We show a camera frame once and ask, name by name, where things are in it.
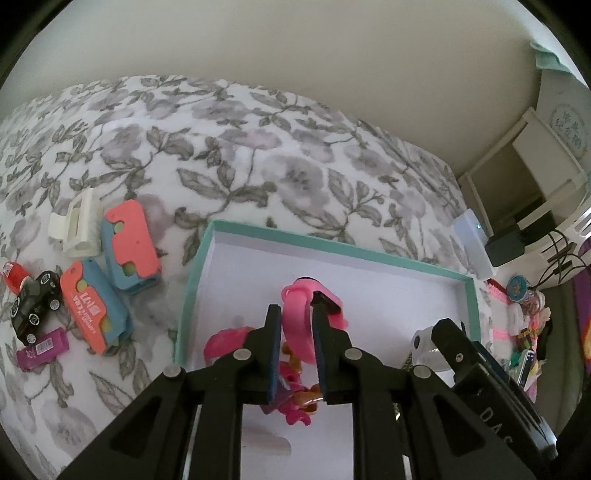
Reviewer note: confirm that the pale printed box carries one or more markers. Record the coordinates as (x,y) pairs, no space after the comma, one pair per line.
(565,120)

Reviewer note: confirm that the white shelf unit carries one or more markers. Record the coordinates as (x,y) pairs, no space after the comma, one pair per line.
(531,157)

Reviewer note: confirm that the black toy car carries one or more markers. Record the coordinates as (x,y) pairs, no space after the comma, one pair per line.
(34,304)

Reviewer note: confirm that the purple lead case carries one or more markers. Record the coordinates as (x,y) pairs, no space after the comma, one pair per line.
(44,348)

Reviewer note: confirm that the coral blue case with print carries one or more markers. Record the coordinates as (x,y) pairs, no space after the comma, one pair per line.
(87,309)

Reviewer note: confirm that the pink fitness band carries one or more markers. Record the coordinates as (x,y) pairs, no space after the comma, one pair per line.
(295,323)

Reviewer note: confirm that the white rectangular device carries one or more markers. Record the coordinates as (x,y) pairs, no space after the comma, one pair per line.
(473,244)

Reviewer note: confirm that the pink dog toy figure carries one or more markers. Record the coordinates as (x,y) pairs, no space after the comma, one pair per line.
(221,341)

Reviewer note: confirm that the red glue bottle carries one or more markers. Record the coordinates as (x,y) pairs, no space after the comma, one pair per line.
(14,277)

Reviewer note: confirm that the black power adapter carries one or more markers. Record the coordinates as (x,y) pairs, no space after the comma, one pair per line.
(505,244)

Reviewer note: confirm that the white lattice furniture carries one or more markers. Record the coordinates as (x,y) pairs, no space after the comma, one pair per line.
(577,226)

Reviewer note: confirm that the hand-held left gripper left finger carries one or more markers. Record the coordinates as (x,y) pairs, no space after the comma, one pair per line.
(274,364)

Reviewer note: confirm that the pile of colourful trinkets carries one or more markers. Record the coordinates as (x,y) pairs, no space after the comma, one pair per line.
(526,318)

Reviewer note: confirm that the white plastic holder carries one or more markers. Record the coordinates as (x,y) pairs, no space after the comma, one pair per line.
(78,226)

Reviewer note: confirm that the white smartwatch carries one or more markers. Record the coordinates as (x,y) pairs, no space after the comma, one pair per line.
(427,346)

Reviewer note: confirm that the green cloth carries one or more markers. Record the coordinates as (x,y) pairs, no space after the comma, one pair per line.
(549,57)

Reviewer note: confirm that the plain coral blue case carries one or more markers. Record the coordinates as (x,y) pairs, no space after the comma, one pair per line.
(134,240)

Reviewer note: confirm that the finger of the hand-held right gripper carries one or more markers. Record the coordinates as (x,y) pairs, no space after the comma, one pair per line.
(455,344)
(491,362)

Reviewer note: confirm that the teal shallow box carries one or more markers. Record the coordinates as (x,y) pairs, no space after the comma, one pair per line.
(392,300)

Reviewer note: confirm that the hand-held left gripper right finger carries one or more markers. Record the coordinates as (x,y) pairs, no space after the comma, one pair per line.
(318,350)

